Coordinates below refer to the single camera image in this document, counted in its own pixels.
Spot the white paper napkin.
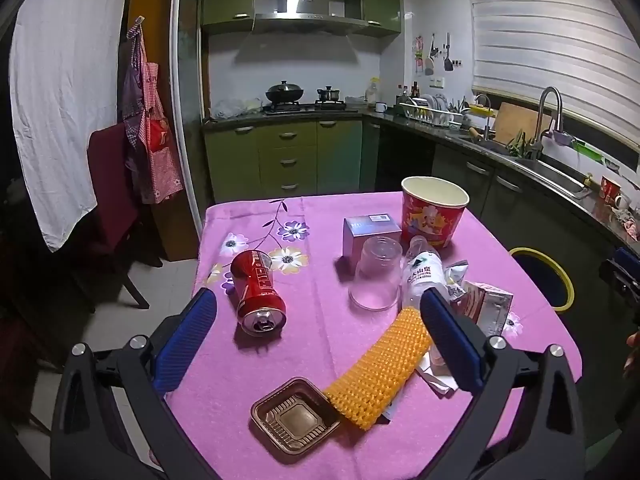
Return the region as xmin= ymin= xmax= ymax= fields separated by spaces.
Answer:
xmin=381 ymin=346 xmax=459 ymax=422

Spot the steel range hood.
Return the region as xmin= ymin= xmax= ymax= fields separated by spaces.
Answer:
xmin=253 ymin=0 xmax=368 ymax=36

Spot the white milk carton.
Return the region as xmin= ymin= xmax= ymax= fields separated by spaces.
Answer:
xmin=458 ymin=281 xmax=514 ymax=336

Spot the steel kitchen faucet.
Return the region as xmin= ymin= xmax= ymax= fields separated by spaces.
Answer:
xmin=530 ymin=86 xmax=565 ymax=156

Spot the purple cardboard box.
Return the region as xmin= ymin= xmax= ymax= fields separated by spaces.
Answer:
xmin=343 ymin=214 xmax=401 ymax=271

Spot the small steel pot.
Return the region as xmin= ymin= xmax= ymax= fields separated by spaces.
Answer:
xmin=317 ymin=86 xmax=341 ymax=103

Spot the black wok with lid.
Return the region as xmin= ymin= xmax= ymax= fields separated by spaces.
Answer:
xmin=266 ymin=80 xmax=304 ymax=105

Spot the clear water bottle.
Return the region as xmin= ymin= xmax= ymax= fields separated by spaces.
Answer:
xmin=401 ymin=236 xmax=449 ymax=309

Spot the red paper bucket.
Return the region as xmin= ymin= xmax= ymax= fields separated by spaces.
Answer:
xmin=400 ymin=176 xmax=470 ymax=248

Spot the white hanging cloth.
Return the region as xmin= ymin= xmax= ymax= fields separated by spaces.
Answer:
xmin=9 ymin=0 xmax=125 ymax=252

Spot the red mug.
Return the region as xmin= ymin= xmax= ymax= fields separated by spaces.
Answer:
xmin=599 ymin=176 xmax=620 ymax=206

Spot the red soda can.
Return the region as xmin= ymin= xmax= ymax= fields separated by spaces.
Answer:
xmin=231 ymin=249 xmax=286 ymax=337

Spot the wooden cutting board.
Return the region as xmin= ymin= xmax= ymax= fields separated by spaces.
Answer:
xmin=495 ymin=102 xmax=537 ymax=145

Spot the dark red chair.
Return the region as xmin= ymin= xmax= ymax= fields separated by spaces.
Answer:
xmin=87 ymin=124 xmax=150 ymax=310

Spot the white window blind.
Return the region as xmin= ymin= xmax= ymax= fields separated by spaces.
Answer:
xmin=471 ymin=0 xmax=639 ymax=146

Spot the person right hand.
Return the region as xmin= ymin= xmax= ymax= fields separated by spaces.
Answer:
xmin=623 ymin=330 xmax=640 ymax=378

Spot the brown plastic tray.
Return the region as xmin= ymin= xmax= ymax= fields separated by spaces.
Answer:
xmin=250 ymin=377 xmax=342 ymax=457

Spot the silver wrapper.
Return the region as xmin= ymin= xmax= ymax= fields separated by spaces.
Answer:
xmin=444 ymin=260 xmax=469 ymax=304

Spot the red patterned apron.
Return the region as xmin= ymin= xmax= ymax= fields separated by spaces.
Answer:
xmin=117 ymin=16 xmax=183 ymax=205

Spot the clear plastic cup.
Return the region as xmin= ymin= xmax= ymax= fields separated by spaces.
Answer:
xmin=349 ymin=236 xmax=402 ymax=311

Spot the pink checked dish cloth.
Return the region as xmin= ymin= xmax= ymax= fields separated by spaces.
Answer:
xmin=612 ymin=207 xmax=639 ymax=242

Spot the white dish rack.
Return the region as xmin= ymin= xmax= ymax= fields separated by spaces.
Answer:
xmin=397 ymin=96 xmax=462 ymax=129

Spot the yellow rimmed trash bin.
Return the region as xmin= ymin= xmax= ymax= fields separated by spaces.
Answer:
xmin=509 ymin=247 xmax=575 ymax=313

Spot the orange foam net sleeve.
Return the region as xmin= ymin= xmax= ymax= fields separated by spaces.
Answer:
xmin=324 ymin=307 xmax=433 ymax=431

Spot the white mug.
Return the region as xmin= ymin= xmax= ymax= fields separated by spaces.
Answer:
xmin=614 ymin=193 xmax=630 ymax=210

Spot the steel kitchen sink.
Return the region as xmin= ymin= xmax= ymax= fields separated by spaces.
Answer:
xmin=497 ymin=154 xmax=590 ymax=200

